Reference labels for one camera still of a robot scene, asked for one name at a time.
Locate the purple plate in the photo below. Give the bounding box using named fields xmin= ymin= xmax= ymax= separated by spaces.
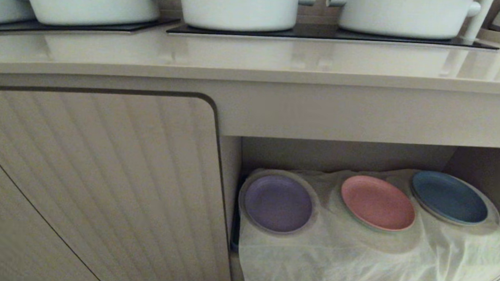
xmin=242 ymin=173 xmax=315 ymax=235

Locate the pink plate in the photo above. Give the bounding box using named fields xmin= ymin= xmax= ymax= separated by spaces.
xmin=339 ymin=174 xmax=418 ymax=233

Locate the blue plate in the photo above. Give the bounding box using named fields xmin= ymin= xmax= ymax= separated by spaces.
xmin=409 ymin=169 xmax=491 ymax=226

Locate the white utensil handle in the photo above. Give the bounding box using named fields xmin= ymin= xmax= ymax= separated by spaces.
xmin=464 ymin=0 xmax=495 ymax=42

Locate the ribbed beige cabinet door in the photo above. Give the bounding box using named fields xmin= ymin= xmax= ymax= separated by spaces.
xmin=0 ymin=83 xmax=243 ymax=281

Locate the black induction cooktop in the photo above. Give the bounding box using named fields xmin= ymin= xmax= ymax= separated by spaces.
xmin=166 ymin=16 xmax=500 ymax=52
xmin=0 ymin=9 xmax=181 ymax=44

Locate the white thin cloth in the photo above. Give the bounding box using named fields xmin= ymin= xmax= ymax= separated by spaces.
xmin=234 ymin=159 xmax=500 ymax=281

